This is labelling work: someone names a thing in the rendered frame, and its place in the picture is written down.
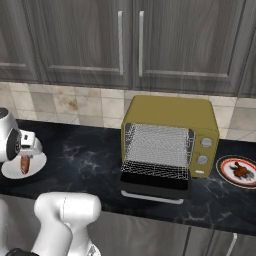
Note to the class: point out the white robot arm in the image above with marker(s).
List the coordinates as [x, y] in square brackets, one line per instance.
[63, 213]

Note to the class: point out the silver toaster oven knob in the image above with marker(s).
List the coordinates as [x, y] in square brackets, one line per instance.
[206, 142]
[202, 160]

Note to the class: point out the brown chicken drumstick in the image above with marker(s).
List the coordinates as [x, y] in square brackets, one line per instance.
[240, 170]

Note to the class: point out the red rimmed white plate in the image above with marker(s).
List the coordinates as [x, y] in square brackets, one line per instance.
[225, 168]

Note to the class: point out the grey base cupboard door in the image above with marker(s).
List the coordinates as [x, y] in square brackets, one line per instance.
[20, 220]
[210, 245]
[140, 236]

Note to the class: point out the black toaster oven door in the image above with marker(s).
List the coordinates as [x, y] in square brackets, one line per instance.
[155, 186]

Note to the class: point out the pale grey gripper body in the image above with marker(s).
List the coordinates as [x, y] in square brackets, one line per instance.
[32, 150]

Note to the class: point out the brown baguette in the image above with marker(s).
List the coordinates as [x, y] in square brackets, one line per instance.
[25, 165]

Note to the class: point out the plain white plate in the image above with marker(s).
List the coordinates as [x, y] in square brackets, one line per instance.
[36, 165]

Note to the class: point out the olive yellow toaster oven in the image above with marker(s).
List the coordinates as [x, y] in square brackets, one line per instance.
[166, 110]

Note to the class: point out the grey wood cupboard door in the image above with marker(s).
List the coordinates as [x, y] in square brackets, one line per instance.
[13, 36]
[250, 66]
[80, 36]
[190, 40]

